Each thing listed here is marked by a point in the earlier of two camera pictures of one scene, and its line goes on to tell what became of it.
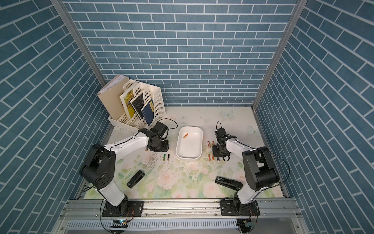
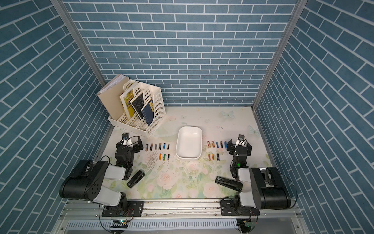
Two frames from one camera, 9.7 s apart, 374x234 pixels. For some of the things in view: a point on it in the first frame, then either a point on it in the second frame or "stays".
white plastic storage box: x=189 y=143 stays
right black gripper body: x=217 y=152 → x=233 y=147
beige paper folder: x=110 y=95 stays
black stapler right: x=229 y=183 stays
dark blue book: x=148 y=111 stays
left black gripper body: x=160 y=146 → x=135 y=149
